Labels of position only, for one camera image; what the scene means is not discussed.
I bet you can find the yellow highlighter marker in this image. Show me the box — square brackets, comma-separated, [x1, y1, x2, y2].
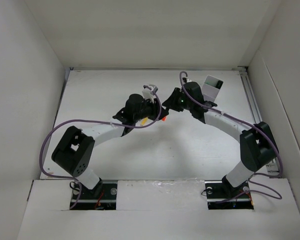
[215, 80, 224, 90]

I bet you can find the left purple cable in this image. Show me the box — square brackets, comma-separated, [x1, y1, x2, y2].
[39, 86, 163, 210]

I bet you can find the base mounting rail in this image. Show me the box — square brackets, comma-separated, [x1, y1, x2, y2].
[201, 180, 254, 210]
[69, 180, 118, 211]

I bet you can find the right base mounting rail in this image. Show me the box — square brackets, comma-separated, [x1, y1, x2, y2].
[201, 180, 254, 210]

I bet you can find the purple cable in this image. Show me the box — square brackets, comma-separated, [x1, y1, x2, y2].
[39, 86, 163, 210]
[178, 71, 283, 203]

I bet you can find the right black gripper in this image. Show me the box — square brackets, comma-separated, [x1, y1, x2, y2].
[162, 87, 193, 112]

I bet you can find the white compartment organizer tray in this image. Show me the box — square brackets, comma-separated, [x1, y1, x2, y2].
[201, 75, 223, 102]

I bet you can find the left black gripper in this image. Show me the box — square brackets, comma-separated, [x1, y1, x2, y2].
[133, 96, 168, 122]

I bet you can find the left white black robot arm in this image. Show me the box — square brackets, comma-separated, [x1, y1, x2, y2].
[51, 93, 169, 199]

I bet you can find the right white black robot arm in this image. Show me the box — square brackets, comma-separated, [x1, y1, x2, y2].
[162, 77, 279, 201]

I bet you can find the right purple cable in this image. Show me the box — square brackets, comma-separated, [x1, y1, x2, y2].
[178, 71, 283, 203]

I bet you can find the left base mounting rail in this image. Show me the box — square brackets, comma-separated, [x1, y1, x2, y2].
[69, 180, 118, 211]

